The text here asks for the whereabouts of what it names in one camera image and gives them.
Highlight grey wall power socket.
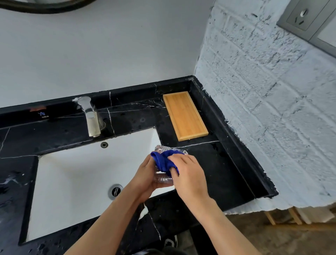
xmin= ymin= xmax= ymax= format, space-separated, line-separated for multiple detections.
xmin=276 ymin=0 xmax=336 ymax=59

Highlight chrome faucet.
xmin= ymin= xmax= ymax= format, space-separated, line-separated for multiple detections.
xmin=73 ymin=96 xmax=106 ymax=137

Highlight person's right forearm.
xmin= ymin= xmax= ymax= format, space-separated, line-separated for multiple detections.
xmin=184 ymin=198 xmax=261 ymax=255

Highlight clear glass cup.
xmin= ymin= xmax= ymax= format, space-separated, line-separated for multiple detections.
xmin=153 ymin=145 xmax=189 ymax=184

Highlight blue cleaning cloth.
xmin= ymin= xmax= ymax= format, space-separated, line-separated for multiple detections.
xmin=150 ymin=150 xmax=180 ymax=177

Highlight black framed mirror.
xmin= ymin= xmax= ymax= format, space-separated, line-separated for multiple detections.
xmin=0 ymin=0 xmax=97 ymax=14

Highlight white rectangular sink basin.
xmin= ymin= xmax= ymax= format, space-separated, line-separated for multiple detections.
xmin=26 ymin=127 xmax=175 ymax=242

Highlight bamboo wooden tray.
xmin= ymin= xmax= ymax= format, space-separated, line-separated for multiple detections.
xmin=163 ymin=91 xmax=209 ymax=142

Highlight chrome sink drain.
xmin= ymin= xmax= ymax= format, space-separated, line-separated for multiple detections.
xmin=108 ymin=184 xmax=124 ymax=200

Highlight person's left forearm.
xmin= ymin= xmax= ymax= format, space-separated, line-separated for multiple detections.
xmin=64 ymin=186 xmax=143 ymax=255

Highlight black and white shoe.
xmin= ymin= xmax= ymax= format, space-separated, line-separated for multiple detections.
xmin=164 ymin=235 xmax=178 ymax=248

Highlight person's right hand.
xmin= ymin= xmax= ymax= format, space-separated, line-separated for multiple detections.
xmin=167 ymin=154 xmax=210 ymax=208

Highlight wooden frame legs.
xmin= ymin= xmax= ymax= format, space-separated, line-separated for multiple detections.
xmin=264 ymin=206 xmax=305 ymax=226

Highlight person's left hand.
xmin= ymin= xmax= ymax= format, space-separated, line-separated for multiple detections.
xmin=127 ymin=154 xmax=175 ymax=204

